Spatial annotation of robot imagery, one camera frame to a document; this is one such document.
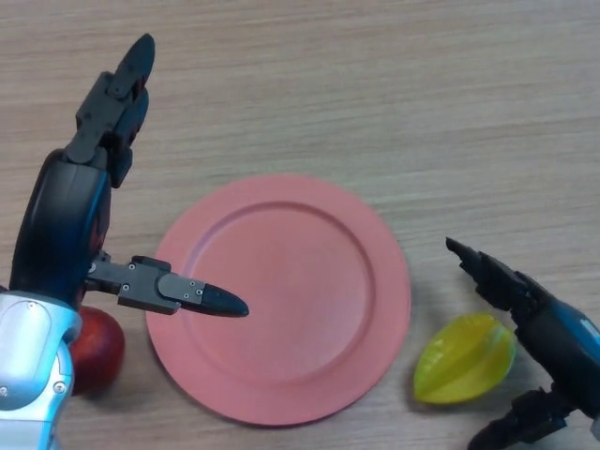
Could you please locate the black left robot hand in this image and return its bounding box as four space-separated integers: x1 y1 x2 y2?
8 33 249 320

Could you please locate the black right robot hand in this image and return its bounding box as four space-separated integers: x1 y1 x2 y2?
444 236 600 450

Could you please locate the yellow starfruit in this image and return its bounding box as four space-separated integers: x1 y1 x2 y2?
412 312 518 405

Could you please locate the pink round plate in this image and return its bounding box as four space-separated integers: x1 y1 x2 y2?
145 174 413 427

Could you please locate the red apple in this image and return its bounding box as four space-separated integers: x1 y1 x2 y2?
69 307 127 398

